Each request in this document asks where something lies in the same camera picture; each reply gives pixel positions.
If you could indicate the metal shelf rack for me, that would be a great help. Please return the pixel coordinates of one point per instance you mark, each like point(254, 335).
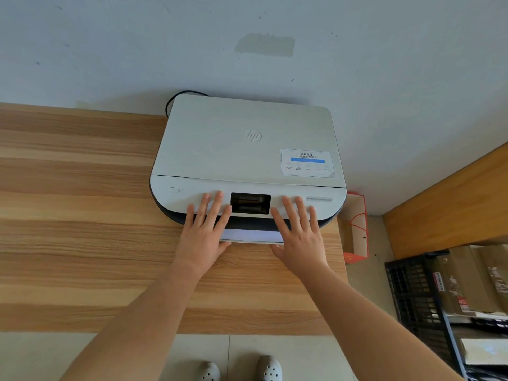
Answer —
point(456, 345)

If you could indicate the person's left thumb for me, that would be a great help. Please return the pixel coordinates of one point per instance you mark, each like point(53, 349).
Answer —
point(224, 247)

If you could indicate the person's right hand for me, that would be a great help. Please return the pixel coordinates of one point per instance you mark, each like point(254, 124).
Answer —
point(303, 249)

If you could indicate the flat white box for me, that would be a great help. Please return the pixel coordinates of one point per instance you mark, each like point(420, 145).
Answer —
point(486, 351)

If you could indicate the person's left middle finger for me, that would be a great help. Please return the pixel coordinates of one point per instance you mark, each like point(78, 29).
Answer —
point(214, 208)

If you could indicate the person's white clog shoe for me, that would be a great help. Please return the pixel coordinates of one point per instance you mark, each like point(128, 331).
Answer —
point(209, 372)
point(268, 369)

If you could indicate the person's right middle finger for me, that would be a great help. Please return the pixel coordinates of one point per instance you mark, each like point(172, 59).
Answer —
point(290, 214)

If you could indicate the person's right forearm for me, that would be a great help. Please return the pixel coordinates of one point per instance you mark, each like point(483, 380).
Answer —
point(369, 333)

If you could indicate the black plastic crate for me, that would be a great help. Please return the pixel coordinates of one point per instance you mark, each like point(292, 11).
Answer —
point(412, 297)

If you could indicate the person's left hand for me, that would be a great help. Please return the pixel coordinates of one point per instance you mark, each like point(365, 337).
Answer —
point(198, 245)

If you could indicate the person's left little finger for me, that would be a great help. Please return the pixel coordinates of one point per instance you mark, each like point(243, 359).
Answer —
point(189, 216)

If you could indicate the person's left white clog shoe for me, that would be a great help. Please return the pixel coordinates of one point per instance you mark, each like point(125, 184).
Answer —
point(209, 372)

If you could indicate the person's right thumb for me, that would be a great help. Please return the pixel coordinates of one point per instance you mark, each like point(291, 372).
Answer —
point(276, 251)

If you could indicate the person's left forearm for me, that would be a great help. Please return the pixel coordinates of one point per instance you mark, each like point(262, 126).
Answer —
point(143, 325)

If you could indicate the wooden cabinet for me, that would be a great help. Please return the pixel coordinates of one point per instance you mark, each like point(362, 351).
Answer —
point(448, 206)

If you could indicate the white inkjet printer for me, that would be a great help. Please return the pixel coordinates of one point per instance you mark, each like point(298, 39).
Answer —
point(238, 146)

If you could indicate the brown cardboard box red label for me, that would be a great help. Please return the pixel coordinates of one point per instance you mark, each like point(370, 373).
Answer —
point(460, 281)

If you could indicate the person's right little finger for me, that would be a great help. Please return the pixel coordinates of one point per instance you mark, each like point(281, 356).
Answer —
point(314, 220)

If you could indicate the person's right white clog shoe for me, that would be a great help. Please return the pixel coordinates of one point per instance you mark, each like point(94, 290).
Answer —
point(268, 369)

